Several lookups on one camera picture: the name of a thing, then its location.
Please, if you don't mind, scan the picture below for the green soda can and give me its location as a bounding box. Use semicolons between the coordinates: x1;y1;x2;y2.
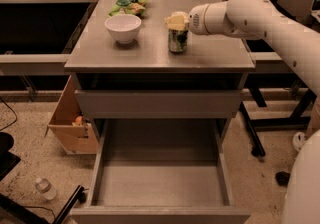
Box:
168;29;188;53

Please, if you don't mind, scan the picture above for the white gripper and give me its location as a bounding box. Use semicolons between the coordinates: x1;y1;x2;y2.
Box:
165;4;209;35

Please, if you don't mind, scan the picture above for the green chip bag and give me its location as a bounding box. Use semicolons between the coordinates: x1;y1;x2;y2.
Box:
108;0;149;17

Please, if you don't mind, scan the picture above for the orange fruit in box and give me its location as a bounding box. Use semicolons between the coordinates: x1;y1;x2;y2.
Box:
74;116;83;125

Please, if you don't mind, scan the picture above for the cardboard box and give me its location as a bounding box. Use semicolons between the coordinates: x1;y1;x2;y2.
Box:
48;78;98;154

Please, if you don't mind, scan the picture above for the closed grey top drawer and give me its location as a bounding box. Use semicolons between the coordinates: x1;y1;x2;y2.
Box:
75;90;241;119

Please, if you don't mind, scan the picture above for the white ceramic bowl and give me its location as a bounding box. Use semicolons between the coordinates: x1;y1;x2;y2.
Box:
104;14;142;44

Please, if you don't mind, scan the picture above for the black table leg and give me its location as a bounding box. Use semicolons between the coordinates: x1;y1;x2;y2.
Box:
239;87;266;157

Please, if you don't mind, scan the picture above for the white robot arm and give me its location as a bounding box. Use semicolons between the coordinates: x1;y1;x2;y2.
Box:
165;0;320;224

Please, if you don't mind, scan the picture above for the clear plastic water bottle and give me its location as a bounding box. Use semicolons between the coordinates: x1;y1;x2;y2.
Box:
35;178;57;201

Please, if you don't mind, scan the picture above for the grey drawer cabinet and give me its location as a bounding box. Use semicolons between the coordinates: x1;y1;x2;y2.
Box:
64;0;256;224

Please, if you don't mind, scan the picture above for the open middle drawer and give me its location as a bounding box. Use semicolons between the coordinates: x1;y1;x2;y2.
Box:
71;119;250;224

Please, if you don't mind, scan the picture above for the black office chair base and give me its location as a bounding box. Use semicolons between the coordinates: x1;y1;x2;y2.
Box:
0;132;85;224

